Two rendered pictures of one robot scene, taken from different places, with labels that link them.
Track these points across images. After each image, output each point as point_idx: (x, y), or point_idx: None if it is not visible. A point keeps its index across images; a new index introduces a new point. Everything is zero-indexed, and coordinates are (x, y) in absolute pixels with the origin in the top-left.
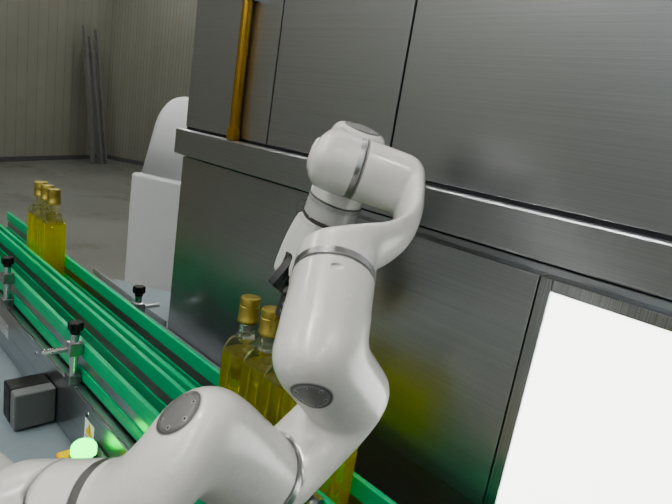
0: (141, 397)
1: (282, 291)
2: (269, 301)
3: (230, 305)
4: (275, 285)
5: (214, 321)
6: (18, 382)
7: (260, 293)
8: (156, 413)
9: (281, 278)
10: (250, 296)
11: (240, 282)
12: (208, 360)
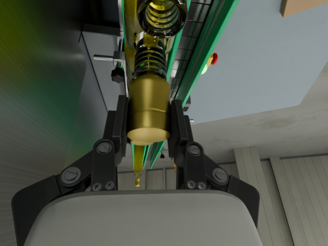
0: (194, 81)
1: (225, 172)
2: (73, 127)
3: (91, 127)
4: (250, 189)
5: (97, 117)
6: (183, 109)
7: (77, 134)
8: (203, 65)
9: (248, 209)
10: (142, 143)
11: (85, 144)
12: (103, 93)
